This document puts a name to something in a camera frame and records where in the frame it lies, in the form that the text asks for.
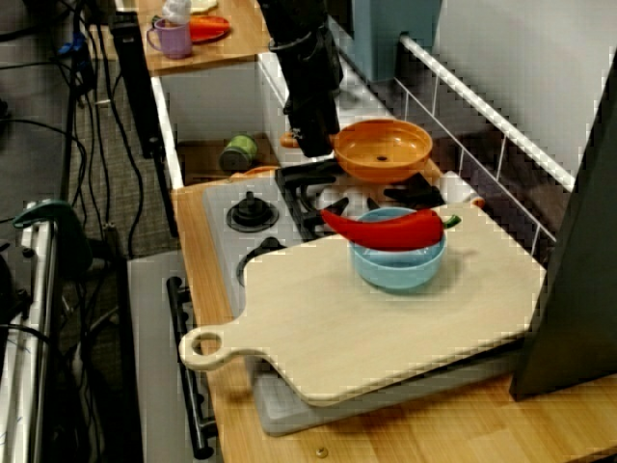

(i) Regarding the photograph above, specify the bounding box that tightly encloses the black burner grate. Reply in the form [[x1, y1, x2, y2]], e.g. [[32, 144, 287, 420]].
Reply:
[[274, 158, 447, 242]]

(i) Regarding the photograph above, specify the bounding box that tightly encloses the small wooden table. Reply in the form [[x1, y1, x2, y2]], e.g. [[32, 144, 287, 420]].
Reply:
[[137, 0, 281, 76]]

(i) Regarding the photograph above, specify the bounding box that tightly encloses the dark tile backsplash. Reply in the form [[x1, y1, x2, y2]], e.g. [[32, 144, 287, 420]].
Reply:
[[395, 33, 577, 255]]

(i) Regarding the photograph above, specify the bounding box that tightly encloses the purple plastic cup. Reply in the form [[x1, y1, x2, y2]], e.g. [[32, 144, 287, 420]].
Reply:
[[146, 18, 193, 61]]

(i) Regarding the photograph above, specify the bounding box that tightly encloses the white toy sink unit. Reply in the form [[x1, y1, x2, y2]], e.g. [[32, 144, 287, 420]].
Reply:
[[151, 47, 416, 189]]

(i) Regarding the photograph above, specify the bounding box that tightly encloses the black cable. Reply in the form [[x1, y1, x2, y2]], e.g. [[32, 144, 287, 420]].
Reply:
[[94, 23, 146, 259], [0, 119, 91, 228]]

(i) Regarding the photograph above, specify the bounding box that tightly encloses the light blue plastic bowl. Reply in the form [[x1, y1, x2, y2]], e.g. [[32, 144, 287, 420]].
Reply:
[[349, 207, 447, 295]]

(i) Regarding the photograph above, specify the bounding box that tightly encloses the black stove knob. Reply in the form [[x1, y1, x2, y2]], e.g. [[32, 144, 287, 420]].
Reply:
[[235, 235, 290, 286], [226, 191, 281, 233]]

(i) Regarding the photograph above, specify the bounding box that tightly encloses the orange plastic pot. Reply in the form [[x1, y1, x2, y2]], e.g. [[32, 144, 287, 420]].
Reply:
[[229, 165, 282, 183]]

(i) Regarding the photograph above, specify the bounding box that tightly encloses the green toy can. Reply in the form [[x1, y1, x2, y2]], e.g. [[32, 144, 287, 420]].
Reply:
[[219, 134, 259, 174]]

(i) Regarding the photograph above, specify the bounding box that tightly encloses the aluminium frame profile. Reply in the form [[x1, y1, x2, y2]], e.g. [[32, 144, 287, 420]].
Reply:
[[0, 206, 59, 463]]

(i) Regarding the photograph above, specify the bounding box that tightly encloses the wooden cutting board with handle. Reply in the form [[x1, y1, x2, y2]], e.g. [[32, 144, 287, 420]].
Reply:
[[177, 200, 548, 409]]

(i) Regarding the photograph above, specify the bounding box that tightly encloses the orange plastic frying pan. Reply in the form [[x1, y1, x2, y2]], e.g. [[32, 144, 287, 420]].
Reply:
[[281, 119, 434, 184]]

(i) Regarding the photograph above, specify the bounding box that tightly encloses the white crumpled cloth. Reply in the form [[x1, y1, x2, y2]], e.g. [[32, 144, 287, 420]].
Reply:
[[161, 0, 194, 24]]

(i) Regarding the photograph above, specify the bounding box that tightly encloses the wooden countertop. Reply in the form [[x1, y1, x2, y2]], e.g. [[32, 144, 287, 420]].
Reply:
[[171, 144, 617, 463]]

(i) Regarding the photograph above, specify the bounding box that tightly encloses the orange plastic plate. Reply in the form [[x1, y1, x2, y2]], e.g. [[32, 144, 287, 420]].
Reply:
[[187, 14, 231, 45]]

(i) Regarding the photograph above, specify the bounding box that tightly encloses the grey toy oven front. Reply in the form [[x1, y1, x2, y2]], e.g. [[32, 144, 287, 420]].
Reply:
[[127, 255, 218, 463]]

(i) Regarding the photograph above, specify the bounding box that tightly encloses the black oven door handle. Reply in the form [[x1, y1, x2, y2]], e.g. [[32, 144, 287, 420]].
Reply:
[[166, 276, 216, 459]]

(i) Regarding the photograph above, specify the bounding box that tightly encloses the white orange salt shaker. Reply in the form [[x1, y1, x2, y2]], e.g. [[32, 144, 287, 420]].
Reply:
[[436, 171, 486, 209]]

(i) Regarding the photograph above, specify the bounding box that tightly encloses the green clamp tool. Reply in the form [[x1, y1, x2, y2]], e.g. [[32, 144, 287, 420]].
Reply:
[[12, 200, 93, 271]]

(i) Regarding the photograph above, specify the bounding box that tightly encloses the grey toy stove top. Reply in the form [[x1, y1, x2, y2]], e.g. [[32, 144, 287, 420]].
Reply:
[[201, 180, 526, 438]]

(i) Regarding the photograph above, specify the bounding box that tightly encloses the teal box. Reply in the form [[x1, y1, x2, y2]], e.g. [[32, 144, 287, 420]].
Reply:
[[349, 0, 443, 83]]

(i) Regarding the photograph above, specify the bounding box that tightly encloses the red chili pepper toy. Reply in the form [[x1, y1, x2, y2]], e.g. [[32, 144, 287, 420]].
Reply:
[[320, 206, 463, 252]]

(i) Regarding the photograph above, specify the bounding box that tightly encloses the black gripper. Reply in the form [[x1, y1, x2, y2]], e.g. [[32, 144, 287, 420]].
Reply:
[[268, 27, 346, 159]]

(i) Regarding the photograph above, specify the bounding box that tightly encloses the black upright post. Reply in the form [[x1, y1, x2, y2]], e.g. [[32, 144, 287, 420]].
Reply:
[[109, 12, 165, 160]]

